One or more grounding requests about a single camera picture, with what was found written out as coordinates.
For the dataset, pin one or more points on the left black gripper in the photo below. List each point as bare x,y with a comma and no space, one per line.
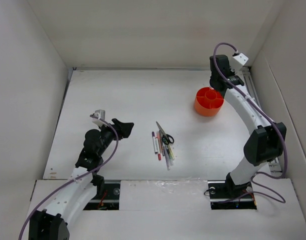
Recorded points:
122,129

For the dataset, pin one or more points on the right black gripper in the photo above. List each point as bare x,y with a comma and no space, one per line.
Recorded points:
232,72

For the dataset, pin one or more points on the purple-capped white marker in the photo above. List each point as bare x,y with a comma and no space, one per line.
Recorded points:
156,151

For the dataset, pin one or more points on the black-handled scissors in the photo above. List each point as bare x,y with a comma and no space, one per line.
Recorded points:
166,138

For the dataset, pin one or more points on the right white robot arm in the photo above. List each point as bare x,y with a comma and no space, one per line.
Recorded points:
266,139

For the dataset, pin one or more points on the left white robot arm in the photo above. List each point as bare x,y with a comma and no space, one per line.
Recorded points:
55,221

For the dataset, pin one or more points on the orange round organizer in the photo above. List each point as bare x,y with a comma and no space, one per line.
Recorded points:
208,102

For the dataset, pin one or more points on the black thin pen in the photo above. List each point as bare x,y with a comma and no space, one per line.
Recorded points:
161,142

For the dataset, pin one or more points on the yellow highlighter pen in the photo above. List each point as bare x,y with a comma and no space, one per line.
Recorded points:
170,152

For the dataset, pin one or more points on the green-capped pen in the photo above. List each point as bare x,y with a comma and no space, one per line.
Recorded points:
168,154

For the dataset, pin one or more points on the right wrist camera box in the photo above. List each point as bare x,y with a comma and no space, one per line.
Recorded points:
238,61

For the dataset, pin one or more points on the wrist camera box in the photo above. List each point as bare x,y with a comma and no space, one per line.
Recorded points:
97,116
238,61

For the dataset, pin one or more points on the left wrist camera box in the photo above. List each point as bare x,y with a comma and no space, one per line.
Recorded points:
97,116

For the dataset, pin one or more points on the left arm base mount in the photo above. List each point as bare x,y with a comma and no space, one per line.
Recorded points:
107,198

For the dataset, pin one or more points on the aluminium side rail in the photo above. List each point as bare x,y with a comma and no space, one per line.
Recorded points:
263,87

